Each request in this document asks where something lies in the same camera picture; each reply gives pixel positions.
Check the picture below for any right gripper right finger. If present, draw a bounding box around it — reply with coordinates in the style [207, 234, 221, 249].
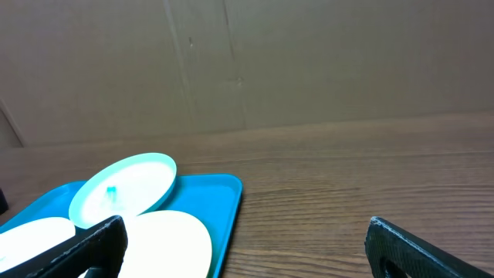
[364, 216, 493, 278]

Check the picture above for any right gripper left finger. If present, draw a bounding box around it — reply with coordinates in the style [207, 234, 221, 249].
[1, 215, 128, 278]

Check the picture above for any yellow-green plate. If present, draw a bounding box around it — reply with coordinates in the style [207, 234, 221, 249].
[118, 210, 212, 278]

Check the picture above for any light blue plate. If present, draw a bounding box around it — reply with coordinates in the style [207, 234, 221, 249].
[68, 153, 178, 229]

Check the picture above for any white plate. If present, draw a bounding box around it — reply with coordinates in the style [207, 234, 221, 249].
[1, 217, 76, 273]

